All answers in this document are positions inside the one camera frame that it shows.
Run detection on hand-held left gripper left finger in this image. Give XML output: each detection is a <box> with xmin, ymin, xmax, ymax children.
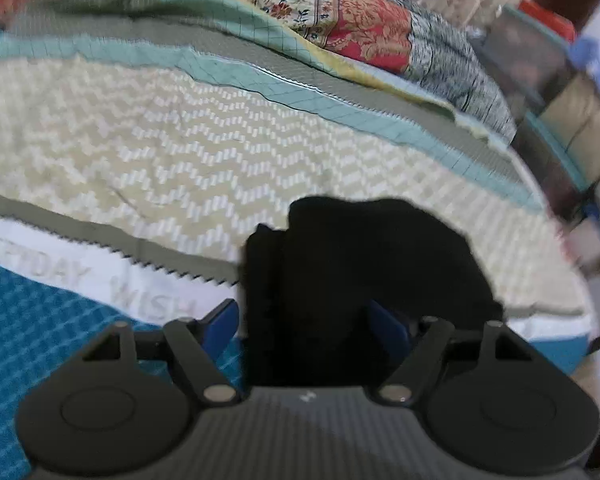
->
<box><xmin>82</xmin><ymin>298</ymin><xmax>244</xmax><ymax>407</ymax></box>

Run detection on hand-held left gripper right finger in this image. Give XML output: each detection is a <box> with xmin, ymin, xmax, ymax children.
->
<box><xmin>365</xmin><ymin>300</ymin><xmax>534</xmax><ymax>407</ymax></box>

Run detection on black pants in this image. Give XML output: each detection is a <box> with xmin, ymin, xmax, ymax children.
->
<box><xmin>237</xmin><ymin>196</ymin><xmax>506</xmax><ymax>389</ymax></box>

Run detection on beige and teal patchwork blanket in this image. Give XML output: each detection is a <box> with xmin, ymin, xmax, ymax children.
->
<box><xmin>0</xmin><ymin>0</ymin><xmax>597</xmax><ymax>480</ymax></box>

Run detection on beige bag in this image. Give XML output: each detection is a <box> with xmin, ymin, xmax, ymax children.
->
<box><xmin>537</xmin><ymin>74</ymin><xmax>600</xmax><ymax>188</ymax></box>

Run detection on cluttered storage shelf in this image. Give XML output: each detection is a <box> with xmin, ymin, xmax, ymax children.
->
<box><xmin>472</xmin><ymin>0</ymin><xmax>600</xmax><ymax>276</ymax></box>

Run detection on red floral quilt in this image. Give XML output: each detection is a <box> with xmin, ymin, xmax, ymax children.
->
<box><xmin>0</xmin><ymin>0</ymin><xmax>519</xmax><ymax>142</ymax></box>

